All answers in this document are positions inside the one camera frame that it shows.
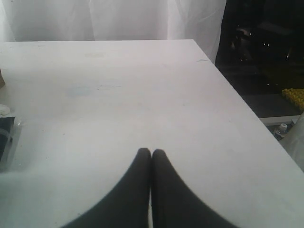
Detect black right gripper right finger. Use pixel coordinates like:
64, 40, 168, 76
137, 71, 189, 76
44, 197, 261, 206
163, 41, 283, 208
151, 149, 235, 228

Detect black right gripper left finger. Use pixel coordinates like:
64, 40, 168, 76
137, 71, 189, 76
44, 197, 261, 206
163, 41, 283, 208
64, 148, 151, 228

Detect brown paper shopping bag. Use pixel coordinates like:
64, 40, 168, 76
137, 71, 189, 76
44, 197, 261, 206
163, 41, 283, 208
0, 70, 5, 88

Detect small white capped bottle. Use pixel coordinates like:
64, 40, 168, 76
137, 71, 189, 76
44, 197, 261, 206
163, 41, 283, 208
278, 123, 288, 134

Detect dark blue noodle package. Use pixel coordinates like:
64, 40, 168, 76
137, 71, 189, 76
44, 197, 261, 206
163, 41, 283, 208
0, 116, 23, 173

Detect white crumpled paper bits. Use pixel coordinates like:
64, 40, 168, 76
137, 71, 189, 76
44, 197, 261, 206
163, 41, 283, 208
0, 104, 10, 116

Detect yellow studded mat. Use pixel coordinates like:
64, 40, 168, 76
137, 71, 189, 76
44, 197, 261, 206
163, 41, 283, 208
282, 88, 304, 111

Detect white backdrop curtain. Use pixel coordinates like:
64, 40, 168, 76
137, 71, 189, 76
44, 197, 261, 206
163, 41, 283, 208
0, 0, 227, 62

